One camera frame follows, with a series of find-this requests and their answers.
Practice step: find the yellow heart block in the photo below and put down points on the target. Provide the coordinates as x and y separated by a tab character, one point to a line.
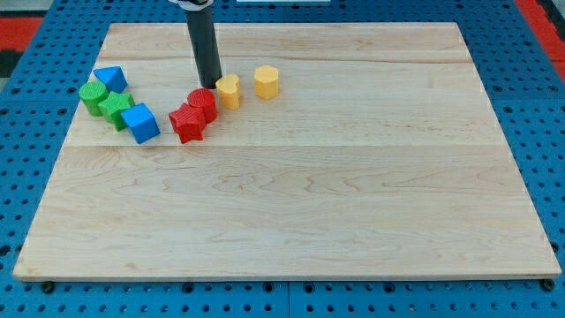
229	92

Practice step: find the yellow hexagon block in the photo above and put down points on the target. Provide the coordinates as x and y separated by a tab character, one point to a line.
266	82

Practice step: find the light wooden board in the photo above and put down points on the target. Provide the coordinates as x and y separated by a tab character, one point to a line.
381	159

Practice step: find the red star block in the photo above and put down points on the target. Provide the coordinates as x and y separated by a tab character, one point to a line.
188	123

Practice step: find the red cylinder block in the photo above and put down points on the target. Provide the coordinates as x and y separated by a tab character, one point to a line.
204	99

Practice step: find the blue cube block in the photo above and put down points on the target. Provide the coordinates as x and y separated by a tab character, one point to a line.
141	122

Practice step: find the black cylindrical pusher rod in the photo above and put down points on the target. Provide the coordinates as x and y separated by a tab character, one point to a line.
201	28

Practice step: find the green star block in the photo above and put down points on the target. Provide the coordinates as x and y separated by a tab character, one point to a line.
112	107

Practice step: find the blue triangle block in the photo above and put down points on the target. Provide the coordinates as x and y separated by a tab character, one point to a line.
112	77

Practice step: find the green cylinder block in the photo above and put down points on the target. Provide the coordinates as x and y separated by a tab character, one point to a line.
92	94

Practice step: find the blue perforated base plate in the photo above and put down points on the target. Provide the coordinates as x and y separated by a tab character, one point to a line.
39	99

